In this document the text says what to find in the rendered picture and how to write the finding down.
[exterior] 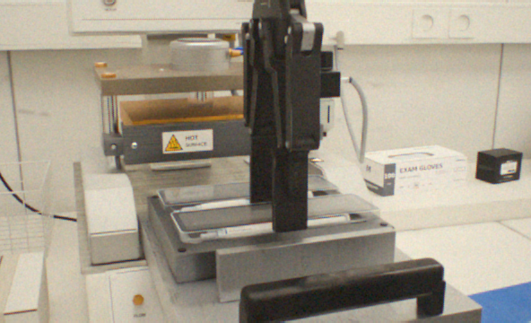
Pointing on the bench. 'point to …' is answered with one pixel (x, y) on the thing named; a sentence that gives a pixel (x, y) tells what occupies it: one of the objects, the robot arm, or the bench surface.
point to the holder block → (203, 268)
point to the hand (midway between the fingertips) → (277, 185)
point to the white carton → (413, 170)
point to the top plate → (177, 71)
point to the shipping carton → (13, 289)
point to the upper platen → (181, 109)
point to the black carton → (499, 166)
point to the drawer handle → (345, 292)
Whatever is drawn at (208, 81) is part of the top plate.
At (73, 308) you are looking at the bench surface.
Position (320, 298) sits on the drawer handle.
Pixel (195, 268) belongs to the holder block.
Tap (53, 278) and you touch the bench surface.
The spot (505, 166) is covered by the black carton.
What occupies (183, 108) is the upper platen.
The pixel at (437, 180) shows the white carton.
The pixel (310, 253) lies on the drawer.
